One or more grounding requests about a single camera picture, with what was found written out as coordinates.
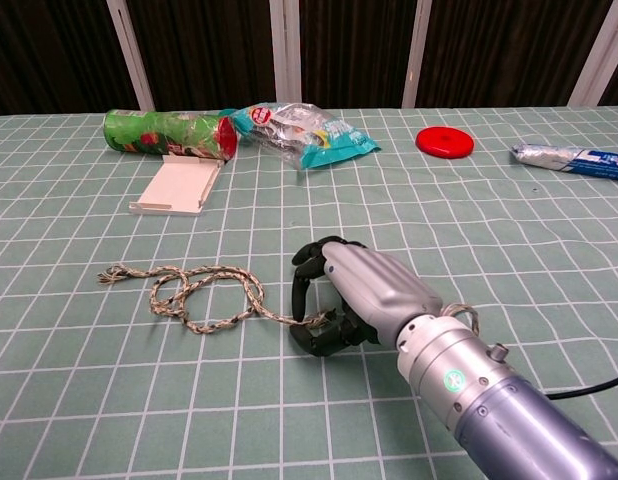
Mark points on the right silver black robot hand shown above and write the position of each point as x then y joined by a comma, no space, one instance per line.
379,285

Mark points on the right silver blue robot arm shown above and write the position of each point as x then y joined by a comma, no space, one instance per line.
499,415

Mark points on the red plastic disc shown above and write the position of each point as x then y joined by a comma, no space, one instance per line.
444,142

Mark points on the teal clear snack bag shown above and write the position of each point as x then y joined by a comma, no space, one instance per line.
299,130

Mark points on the green checked tablecloth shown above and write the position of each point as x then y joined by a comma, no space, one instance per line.
189,400

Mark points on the blue white toothpaste tube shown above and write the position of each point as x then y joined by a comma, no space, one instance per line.
564,157

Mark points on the white plastic tray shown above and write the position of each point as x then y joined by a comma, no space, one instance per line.
174,187

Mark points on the green chip can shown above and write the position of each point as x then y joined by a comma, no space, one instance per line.
154,132

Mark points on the white frame post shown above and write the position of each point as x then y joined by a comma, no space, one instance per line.
285,50
416,50
596,55
131,60

